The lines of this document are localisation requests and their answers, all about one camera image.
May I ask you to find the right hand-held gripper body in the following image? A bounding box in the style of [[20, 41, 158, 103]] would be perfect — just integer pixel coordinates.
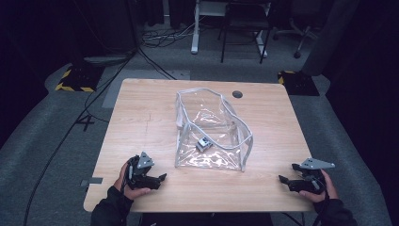
[[291, 157, 336, 195]]

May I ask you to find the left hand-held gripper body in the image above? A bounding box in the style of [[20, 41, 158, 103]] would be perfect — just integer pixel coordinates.
[[125, 152, 155, 190]]

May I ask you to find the small white toy car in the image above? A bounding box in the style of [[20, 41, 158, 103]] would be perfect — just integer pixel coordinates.
[[196, 137, 214, 153]]

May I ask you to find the clear plastic zipper bag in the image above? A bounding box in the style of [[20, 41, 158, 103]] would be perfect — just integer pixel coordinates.
[[174, 88, 254, 173]]

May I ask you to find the person's left hand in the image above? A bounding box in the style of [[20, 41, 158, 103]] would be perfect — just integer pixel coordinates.
[[113, 159, 151, 201]]

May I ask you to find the person's right hand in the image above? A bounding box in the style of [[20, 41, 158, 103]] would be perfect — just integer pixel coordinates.
[[298, 169, 340, 203]]

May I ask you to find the grey tape strip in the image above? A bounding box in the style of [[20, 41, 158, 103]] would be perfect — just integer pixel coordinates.
[[80, 177, 104, 188]]

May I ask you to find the person's dark clothing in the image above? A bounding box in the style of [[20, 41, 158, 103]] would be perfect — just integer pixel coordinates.
[[140, 212, 274, 226]]

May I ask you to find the black tape cross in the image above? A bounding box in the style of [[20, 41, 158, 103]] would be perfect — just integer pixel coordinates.
[[74, 115, 95, 132]]

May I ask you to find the grey flat stand foot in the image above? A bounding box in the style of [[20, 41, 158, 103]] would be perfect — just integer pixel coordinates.
[[84, 55, 128, 66]]

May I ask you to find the grey curtain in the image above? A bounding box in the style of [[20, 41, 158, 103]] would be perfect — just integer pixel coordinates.
[[300, 0, 360, 76]]

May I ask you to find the office chair wheeled base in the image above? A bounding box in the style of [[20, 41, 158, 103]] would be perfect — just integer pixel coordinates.
[[272, 17, 319, 59]]

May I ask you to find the black metal chair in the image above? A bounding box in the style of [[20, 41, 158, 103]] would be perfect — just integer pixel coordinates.
[[217, 1, 272, 65]]

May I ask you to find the right hand-held gripper cable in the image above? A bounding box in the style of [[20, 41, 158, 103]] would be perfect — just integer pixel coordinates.
[[311, 187, 330, 226]]

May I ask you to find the long black floor cable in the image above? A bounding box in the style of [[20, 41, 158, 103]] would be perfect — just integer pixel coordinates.
[[23, 46, 140, 226]]

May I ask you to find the black yellow striped base plate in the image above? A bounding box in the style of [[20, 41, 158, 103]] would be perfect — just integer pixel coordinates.
[[55, 64, 104, 93], [277, 70, 320, 97]]

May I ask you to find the bundle of floor cables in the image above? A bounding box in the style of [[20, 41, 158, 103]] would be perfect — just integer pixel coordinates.
[[140, 22, 201, 49]]

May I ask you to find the white desk frame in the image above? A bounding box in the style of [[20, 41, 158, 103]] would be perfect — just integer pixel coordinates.
[[190, 0, 271, 59]]

